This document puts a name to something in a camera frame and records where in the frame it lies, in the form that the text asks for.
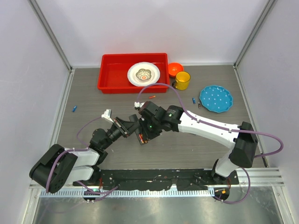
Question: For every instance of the white plate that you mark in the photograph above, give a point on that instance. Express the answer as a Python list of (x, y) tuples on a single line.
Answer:
[(131, 74)]

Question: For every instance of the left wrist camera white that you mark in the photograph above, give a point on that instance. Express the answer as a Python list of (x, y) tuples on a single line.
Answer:
[(107, 116)]

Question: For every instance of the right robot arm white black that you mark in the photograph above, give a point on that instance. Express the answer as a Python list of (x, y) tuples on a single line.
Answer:
[(240, 140)]

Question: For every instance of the blue dotted plate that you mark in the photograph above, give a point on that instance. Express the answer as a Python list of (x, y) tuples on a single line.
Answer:
[(216, 98)]

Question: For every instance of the small patterned bowl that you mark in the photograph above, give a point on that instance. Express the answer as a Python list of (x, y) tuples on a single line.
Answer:
[(143, 74)]

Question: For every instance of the white cable duct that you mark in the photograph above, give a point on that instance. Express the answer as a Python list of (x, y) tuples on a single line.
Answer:
[(172, 192)]

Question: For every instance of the yellow mug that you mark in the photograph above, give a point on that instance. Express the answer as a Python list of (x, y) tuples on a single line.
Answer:
[(182, 81)]

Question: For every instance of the orange bowl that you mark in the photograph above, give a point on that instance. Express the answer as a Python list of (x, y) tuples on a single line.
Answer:
[(174, 68)]

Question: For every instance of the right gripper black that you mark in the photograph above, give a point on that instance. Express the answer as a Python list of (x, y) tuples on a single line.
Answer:
[(143, 122)]

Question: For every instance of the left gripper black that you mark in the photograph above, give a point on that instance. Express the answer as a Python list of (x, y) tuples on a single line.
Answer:
[(125, 128)]

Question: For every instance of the red battery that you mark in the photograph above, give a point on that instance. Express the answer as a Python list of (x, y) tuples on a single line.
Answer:
[(141, 139)]

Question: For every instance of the red plastic bin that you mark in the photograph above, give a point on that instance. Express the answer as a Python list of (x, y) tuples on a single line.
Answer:
[(114, 67)]

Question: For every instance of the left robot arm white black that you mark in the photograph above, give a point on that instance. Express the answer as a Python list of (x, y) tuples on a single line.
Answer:
[(60, 165)]

